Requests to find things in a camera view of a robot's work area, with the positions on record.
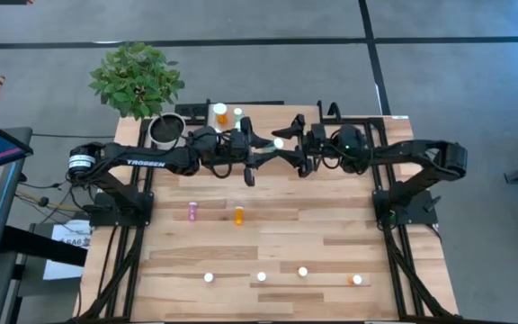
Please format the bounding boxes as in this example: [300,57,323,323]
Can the bundle of floor cables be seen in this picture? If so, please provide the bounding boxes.
[13,179,92,215]

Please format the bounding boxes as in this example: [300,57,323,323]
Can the green leafy potted tree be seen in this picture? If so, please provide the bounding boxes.
[88,41,186,121]

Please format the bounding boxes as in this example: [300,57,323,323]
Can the white plant pot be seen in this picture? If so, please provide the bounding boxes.
[147,112,187,150]

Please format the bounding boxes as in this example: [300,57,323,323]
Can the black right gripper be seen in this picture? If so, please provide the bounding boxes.
[271,114,335,177]

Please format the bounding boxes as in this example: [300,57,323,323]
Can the white printed paper sheet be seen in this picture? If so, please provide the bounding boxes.
[42,220,94,281]

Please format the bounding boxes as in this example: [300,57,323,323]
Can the black aluminium rail frame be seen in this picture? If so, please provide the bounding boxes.
[321,101,460,323]
[73,114,156,323]

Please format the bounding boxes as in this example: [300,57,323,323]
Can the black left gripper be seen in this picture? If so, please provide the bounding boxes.
[198,115,283,187]

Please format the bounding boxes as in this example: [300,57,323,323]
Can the wooden shelf black frame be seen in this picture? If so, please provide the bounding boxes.
[208,101,327,157]

